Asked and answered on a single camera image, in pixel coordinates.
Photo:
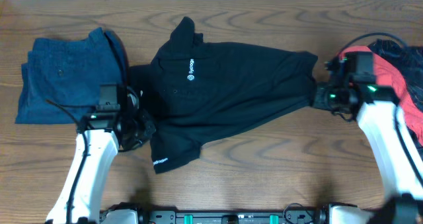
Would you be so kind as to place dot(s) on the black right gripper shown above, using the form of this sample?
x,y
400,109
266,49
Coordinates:
x,y
320,99

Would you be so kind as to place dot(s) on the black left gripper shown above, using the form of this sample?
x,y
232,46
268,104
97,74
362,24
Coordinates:
x,y
150,129

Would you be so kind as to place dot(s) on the black polo shirt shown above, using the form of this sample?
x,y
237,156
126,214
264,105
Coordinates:
x,y
198,91

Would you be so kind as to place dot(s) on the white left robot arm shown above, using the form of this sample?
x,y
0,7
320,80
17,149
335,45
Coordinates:
x,y
117,124

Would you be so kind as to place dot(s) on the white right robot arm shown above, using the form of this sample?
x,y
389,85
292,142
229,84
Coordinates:
x,y
378,114

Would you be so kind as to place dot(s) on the red garment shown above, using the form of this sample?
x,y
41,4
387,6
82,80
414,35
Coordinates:
x,y
388,75

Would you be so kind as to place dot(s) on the folded navy blue garment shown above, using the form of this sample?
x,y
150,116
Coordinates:
x,y
62,79

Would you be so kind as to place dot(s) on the black patterned garment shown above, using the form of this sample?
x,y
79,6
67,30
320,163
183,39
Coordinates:
x,y
409,63

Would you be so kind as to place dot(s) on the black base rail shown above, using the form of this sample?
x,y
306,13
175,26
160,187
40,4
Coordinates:
x,y
294,213

